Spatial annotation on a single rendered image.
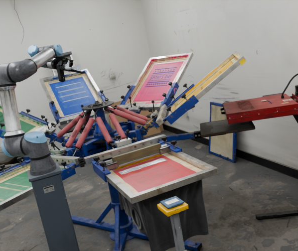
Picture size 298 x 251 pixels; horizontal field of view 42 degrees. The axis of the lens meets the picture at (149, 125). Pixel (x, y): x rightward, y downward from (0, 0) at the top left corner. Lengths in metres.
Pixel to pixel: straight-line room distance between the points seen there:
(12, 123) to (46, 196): 0.46
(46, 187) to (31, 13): 4.77
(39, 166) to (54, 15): 4.77
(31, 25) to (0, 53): 0.67
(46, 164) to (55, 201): 0.23
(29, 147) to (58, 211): 0.41
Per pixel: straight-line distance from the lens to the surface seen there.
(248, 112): 3.28
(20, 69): 2.31
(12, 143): 2.36
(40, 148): 2.29
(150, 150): 2.87
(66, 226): 2.43
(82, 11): 6.95
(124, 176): 2.68
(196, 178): 2.39
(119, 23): 7.12
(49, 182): 2.32
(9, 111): 2.36
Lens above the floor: 1.88
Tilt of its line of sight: 14 degrees down
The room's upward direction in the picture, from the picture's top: 10 degrees counter-clockwise
